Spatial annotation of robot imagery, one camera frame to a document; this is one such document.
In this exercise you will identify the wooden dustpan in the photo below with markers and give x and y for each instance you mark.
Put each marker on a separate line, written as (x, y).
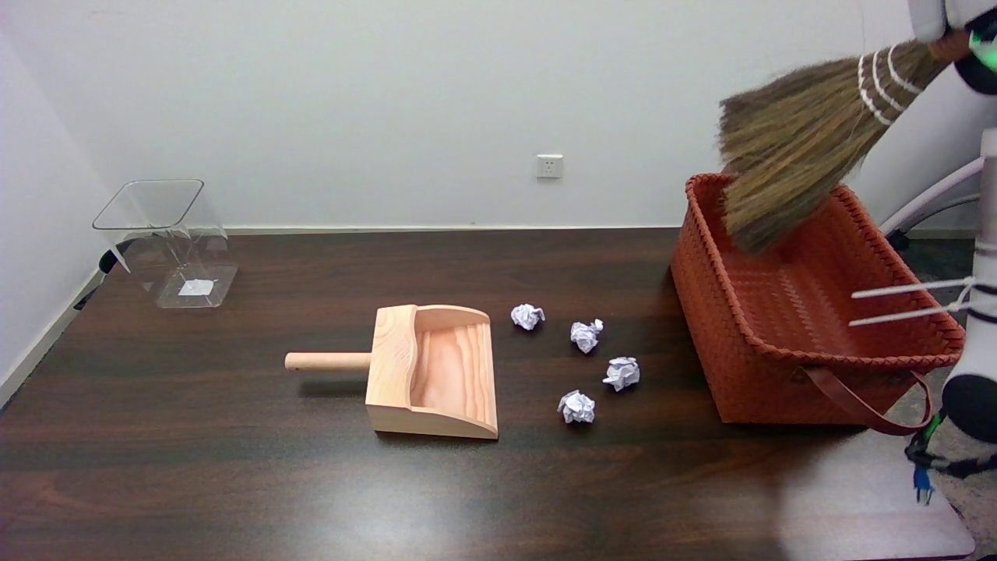
(436, 374)

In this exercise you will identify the grey curved chair frame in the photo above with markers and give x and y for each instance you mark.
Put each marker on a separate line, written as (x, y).
(927, 199)

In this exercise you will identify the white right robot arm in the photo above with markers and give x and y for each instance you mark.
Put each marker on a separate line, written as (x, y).
(983, 351)

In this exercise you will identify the red-brown woven basket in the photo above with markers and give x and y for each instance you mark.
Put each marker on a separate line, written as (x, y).
(771, 374)

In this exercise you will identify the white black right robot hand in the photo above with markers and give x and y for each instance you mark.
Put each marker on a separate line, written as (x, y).
(927, 15)

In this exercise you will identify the clear plastic bin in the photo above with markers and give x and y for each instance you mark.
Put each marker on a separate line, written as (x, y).
(183, 257)

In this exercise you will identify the crumpled white paper ball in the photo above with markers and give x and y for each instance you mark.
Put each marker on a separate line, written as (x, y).
(527, 316)
(576, 407)
(621, 373)
(586, 335)

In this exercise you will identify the straw hand broom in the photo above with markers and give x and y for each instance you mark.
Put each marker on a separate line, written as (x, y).
(794, 140)

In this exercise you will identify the white wall socket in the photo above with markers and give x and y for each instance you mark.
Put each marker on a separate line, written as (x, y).
(549, 166)

